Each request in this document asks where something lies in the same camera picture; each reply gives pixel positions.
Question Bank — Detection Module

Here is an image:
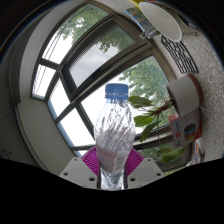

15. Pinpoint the white printed cardboard box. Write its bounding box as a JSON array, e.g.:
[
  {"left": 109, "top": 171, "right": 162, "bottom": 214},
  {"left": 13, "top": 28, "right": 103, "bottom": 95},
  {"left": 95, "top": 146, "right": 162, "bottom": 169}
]
[{"left": 168, "top": 107, "right": 203, "bottom": 149}]

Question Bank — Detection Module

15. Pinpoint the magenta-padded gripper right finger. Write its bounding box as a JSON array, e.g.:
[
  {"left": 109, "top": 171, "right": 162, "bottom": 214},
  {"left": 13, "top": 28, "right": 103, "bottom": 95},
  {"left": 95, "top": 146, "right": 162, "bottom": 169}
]
[{"left": 124, "top": 147, "right": 165, "bottom": 190}]

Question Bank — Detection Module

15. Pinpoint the potted plant in white pot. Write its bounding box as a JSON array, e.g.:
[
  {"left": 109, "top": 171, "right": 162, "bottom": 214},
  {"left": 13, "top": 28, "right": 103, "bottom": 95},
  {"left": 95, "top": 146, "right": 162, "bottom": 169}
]
[{"left": 127, "top": 73, "right": 205, "bottom": 165}]

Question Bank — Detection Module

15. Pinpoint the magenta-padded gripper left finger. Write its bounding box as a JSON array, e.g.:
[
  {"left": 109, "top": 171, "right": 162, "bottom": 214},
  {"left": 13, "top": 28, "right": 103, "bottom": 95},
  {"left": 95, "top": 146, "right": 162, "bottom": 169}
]
[{"left": 59, "top": 146, "right": 101, "bottom": 190}]

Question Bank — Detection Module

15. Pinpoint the clear blue-capped water bottle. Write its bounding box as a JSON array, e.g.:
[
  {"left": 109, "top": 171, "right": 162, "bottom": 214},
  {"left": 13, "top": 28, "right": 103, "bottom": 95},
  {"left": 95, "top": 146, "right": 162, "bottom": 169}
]
[{"left": 93, "top": 82, "right": 137, "bottom": 191}]

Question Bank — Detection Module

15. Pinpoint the dark-framed window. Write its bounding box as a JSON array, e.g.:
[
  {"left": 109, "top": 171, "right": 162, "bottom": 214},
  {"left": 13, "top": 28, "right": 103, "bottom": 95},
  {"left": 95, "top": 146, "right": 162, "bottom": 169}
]
[{"left": 30, "top": 2, "right": 194, "bottom": 168}]

